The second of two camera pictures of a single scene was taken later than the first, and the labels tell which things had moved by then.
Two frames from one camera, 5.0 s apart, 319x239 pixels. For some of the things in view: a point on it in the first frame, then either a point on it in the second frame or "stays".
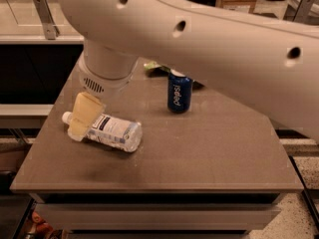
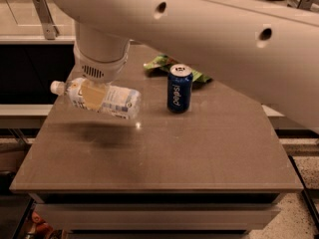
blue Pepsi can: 179,92 stays
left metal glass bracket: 50,29 stays
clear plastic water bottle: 119,133 → 118,102
